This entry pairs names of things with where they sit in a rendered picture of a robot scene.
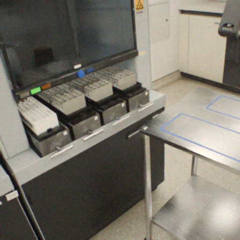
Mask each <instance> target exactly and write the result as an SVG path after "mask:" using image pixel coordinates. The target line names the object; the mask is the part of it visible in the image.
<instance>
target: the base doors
mask: <svg viewBox="0 0 240 240"><path fill-rule="evenodd" d="M220 21H221V18H212V17H205V16H194V15H189V14H180V15H179V51H178V52H179V68H178V70H179V71H180V72H184V73H188V74H191V75H194V76H198V77H202V78H205V79H209V80H212V81H216V82H219V83H222V84H223V82H222V80H223V68H224V57H225V52H226V41H227V38H226V37H224V38H223V37H222V36H220V35H219V34H218V27H219V24H215V23H216V22H218V23H220ZM205 26H211V27H212V28H208V27H205Z"/></svg>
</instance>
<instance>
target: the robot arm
mask: <svg viewBox="0 0 240 240"><path fill-rule="evenodd" d="M218 34H219V35H220V36H224V37H226V38H227V41H226V52H225V57H224V68H223V80H222V82H223V83H224V84H227V85H231V86H234V87H238V88H240V0H227V1H226V5H225V7H224V12H223V14H222V18H221V21H220V25H219V27H218Z"/></svg>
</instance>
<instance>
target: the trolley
mask: <svg viewBox="0 0 240 240"><path fill-rule="evenodd" d="M139 132H140V137H141V154H142V170H143V176H142V179H143V188H144V204H145V220H146V224H145V227H146V237H145V238H144V239H143V240H154V237H153V233H152V223H153V224H155V225H157V226H158V227H159V228H161V229H163V230H164V231H166V232H167V233H169V234H170V235H172V236H173V237H175V238H176V239H177V240H240V195H238V194H236V193H234V192H231V191H230V190H228V189H225V188H223V187H222V186H220V185H216V184H215V183H213V182H211V181H209V180H206V179H204V178H203V177H201V176H199V175H196V174H197V164H198V158H200V159H202V160H204V161H206V162H209V163H210V164H213V165H216V166H218V167H220V168H222V169H224V170H227V171H229V172H231V173H233V174H235V175H238V176H240V97H238V96H234V95H231V94H227V93H222V92H219V91H215V90H213V89H210V88H206V87H202V86H199V87H197V88H196V89H194V90H193V91H192V92H191V93H189V94H188V95H186V96H185V97H183V98H182V99H181V100H179V101H177V102H176V103H174V104H173V105H172V106H170V107H169V108H167V109H166V110H164V111H163V112H161V113H160V114H159V115H157V116H156V117H154V118H153V119H152V120H150V121H149V122H147V123H146V124H144V125H143V126H142V127H140V128H139ZM149 137H151V138H154V139H156V140H158V141H160V142H162V143H164V144H167V145H169V146H172V147H175V148H177V149H179V150H181V151H184V152H186V153H188V154H190V155H192V165H191V177H190V178H189V179H188V180H187V181H186V182H185V183H184V184H183V185H182V187H181V188H180V189H179V190H178V191H177V192H176V193H175V194H174V196H173V197H171V198H170V199H169V200H168V201H167V202H166V203H165V205H164V206H163V207H162V208H161V209H160V210H158V211H157V212H156V213H155V215H154V216H153V217H152V196H151V172H150V159H151V158H150V145H149Z"/></svg>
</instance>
